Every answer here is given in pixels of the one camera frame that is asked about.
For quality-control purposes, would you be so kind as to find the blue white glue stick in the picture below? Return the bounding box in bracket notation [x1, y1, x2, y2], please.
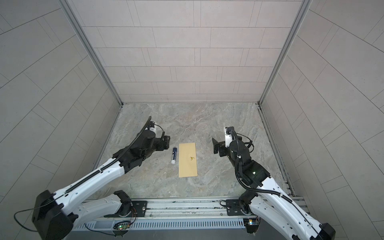
[171, 148, 178, 164]

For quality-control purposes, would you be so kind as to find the tan kraft paper envelope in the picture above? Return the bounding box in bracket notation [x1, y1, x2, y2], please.
[179, 143, 198, 178]

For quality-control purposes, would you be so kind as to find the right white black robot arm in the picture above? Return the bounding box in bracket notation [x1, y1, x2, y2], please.
[212, 138, 336, 240]

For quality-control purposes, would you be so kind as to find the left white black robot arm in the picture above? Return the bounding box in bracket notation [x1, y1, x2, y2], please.
[32, 128, 171, 240]

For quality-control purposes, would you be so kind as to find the right circuit board module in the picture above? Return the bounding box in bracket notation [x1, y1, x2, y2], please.
[243, 218, 260, 235]

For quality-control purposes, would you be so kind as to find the left green circuit board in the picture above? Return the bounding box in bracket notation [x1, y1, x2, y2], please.
[113, 221, 132, 231]

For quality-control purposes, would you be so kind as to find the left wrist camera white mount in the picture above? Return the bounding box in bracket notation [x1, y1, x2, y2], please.
[149, 121, 158, 135]

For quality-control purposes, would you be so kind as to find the right black corrugated cable conduit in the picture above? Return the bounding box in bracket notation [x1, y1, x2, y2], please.
[229, 128, 325, 240]

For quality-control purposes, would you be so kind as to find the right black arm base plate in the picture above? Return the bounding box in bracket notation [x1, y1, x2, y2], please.
[220, 199, 256, 216]

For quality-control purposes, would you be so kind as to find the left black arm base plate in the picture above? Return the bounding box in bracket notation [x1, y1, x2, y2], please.
[104, 201, 148, 218]

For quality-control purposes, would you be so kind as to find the aluminium mounting rail frame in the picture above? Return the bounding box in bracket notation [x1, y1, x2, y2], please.
[59, 196, 313, 222]

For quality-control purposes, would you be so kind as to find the white slotted cable duct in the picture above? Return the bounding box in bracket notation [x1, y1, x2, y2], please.
[75, 218, 245, 231]

